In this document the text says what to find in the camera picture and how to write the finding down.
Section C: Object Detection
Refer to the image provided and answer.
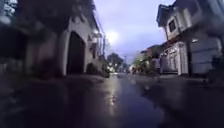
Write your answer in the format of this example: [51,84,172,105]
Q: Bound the wet dark asphalt road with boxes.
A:
[0,71,224,128]

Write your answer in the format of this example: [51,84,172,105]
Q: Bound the white multi-storey building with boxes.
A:
[155,0,224,78]

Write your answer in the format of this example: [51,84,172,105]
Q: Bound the white building with dark gate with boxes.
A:
[0,0,107,78]

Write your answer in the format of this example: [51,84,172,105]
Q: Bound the bush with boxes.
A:
[85,61,101,76]

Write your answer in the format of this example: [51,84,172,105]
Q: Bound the tree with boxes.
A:
[106,52,124,72]

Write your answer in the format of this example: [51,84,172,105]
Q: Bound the building with reddish roof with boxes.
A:
[133,43,165,75]

